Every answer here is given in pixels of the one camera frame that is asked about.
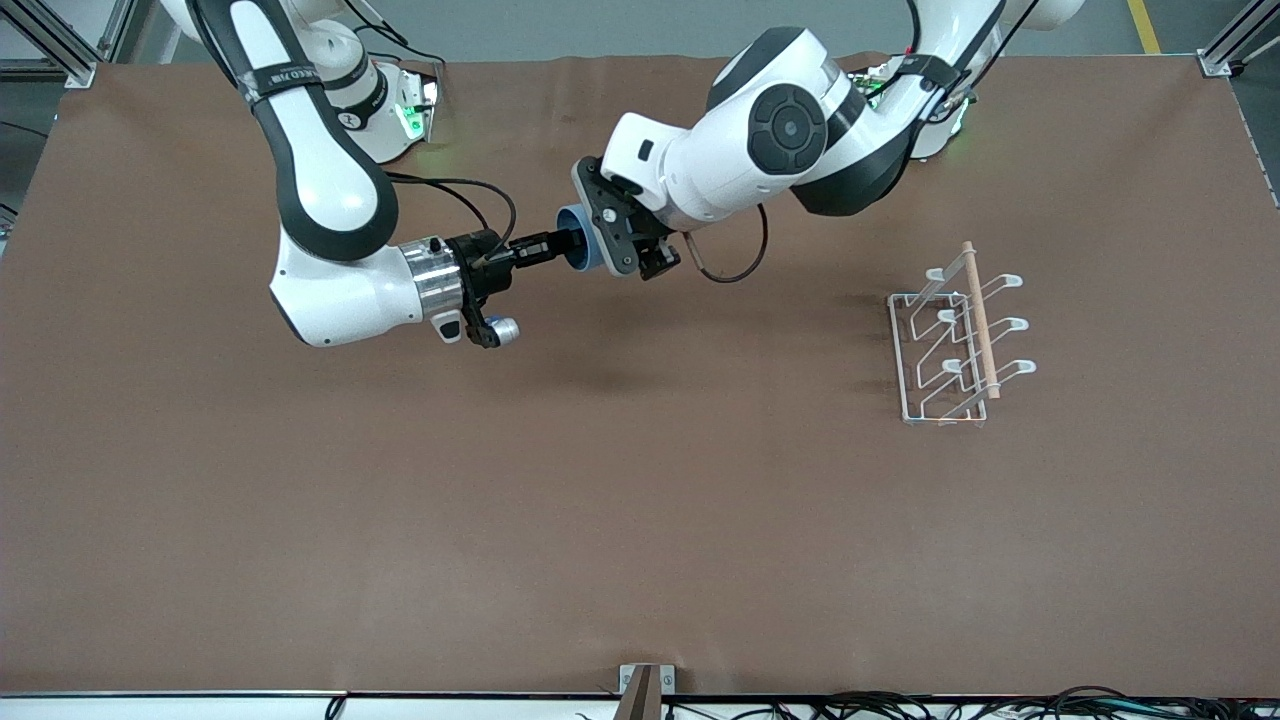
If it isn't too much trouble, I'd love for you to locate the white wire cup holder rack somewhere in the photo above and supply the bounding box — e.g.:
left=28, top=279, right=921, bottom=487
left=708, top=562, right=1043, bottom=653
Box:
left=888, top=241, right=1038, bottom=428

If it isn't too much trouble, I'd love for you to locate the blue plastic cup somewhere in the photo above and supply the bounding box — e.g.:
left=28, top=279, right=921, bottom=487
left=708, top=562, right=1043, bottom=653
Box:
left=556, top=204, right=607, bottom=274

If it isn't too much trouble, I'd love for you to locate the brown table cover sheet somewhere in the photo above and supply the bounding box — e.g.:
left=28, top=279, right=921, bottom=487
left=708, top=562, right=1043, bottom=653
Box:
left=0, top=50, right=1280, bottom=698

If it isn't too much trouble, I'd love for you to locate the black right arm base cable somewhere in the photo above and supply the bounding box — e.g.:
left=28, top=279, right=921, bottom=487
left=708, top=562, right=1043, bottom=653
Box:
left=345, top=0, right=446, bottom=73

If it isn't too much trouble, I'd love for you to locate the black cable bundle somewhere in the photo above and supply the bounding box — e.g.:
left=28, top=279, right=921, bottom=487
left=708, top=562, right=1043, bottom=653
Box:
left=660, top=685, right=1280, bottom=720

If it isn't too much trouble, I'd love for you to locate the brown camera post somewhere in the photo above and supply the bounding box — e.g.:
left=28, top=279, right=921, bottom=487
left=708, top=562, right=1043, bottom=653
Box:
left=614, top=665, right=663, bottom=720

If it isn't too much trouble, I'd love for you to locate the aluminium frame profile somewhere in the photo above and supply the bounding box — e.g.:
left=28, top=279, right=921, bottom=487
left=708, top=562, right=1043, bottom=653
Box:
left=1198, top=0, right=1280, bottom=79
left=0, top=0, right=137, bottom=89

